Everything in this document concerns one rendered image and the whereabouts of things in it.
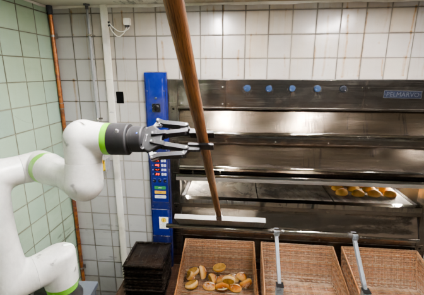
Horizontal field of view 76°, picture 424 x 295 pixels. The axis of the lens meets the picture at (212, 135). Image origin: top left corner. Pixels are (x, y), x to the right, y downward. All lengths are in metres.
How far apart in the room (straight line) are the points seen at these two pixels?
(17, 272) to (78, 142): 0.64
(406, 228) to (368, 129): 0.84
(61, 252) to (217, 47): 1.48
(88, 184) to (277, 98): 1.48
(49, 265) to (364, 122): 1.98
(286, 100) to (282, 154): 0.40
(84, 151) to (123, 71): 1.35
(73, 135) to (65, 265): 0.67
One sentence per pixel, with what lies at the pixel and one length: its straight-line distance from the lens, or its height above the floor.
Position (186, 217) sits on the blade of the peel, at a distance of 1.75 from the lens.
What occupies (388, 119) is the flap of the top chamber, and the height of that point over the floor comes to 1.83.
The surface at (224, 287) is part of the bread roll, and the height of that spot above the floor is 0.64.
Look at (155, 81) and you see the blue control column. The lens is 2.02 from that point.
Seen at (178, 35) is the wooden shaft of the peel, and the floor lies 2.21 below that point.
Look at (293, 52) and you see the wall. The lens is 2.00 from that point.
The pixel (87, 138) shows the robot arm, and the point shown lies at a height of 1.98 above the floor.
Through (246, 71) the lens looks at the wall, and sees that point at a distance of 1.96.
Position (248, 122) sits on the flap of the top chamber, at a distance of 2.00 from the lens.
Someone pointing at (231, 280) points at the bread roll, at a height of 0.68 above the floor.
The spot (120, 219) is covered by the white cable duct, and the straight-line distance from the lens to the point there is 2.45.
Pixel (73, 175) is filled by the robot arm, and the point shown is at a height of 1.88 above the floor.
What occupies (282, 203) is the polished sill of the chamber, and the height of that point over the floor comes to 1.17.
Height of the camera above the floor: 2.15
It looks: 13 degrees down
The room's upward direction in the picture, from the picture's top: straight up
